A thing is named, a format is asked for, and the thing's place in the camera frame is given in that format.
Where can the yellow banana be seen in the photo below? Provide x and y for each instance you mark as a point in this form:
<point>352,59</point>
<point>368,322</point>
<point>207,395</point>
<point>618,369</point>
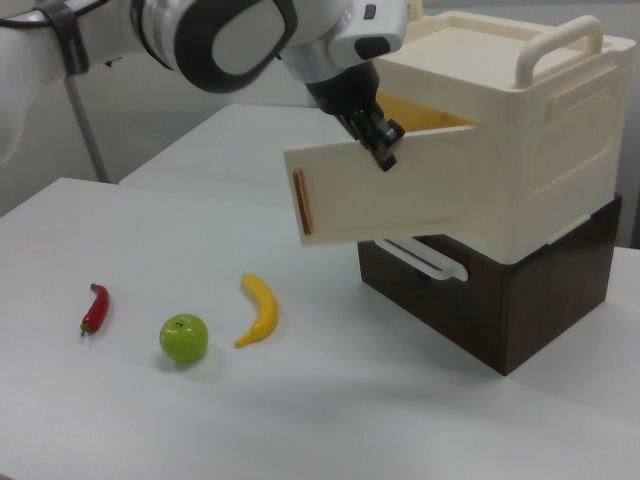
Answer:
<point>267,310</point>

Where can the cream plastic cabinet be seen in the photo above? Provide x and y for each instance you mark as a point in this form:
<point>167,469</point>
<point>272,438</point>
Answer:
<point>550,175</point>

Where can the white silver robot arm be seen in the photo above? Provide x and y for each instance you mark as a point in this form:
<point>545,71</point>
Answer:
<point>225,40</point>

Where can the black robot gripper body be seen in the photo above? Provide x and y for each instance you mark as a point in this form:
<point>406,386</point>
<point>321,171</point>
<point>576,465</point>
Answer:
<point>345,92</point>

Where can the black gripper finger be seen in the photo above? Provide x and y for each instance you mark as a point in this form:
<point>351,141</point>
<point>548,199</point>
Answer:
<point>387,142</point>
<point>361,130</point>

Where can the dark brown wooden box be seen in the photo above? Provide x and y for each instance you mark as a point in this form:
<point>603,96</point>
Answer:
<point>550,310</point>

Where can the grey metal pole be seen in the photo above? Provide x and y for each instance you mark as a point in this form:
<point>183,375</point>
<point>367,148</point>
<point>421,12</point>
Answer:
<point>87,135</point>

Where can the green apple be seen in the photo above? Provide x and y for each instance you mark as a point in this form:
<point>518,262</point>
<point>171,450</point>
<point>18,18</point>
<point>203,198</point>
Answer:
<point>183,338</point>

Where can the red chili pepper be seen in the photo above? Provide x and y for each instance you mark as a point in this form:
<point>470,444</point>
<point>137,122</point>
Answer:
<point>97,312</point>

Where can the copper strip on door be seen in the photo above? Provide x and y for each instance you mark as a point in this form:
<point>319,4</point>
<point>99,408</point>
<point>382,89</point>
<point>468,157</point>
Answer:
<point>301,202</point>

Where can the cream cabinet door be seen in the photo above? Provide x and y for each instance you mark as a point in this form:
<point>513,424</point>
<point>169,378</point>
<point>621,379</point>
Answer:
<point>400,200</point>

